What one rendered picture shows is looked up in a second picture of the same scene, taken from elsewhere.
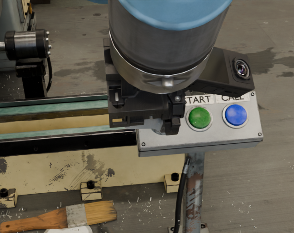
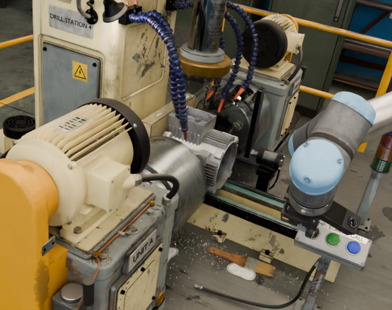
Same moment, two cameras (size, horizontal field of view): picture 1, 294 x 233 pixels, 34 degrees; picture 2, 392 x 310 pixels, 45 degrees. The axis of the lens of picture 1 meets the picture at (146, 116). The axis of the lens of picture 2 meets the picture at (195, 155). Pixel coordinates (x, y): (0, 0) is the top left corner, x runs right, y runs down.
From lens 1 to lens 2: 0.57 m
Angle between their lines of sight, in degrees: 23
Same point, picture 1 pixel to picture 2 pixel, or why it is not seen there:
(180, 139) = (317, 245)
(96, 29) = not seen: hidden behind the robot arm
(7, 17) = (268, 134)
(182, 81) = (311, 213)
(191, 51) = (312, 202)
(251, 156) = (376, 289)
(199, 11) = (312, 190)
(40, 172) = (244, 231)
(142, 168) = (301, 258)
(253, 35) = not seen: outside the picture
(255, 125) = (362, 258)
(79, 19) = not seen: hidden behind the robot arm
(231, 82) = (343, 226)
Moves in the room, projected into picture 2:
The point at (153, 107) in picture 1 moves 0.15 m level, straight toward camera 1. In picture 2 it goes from (301, 219) to (274, 254)
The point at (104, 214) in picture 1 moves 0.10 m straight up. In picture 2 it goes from (266, 271) to (274, 245)
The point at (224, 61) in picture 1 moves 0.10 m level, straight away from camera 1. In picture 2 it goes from (344, 214) to (363, 198)
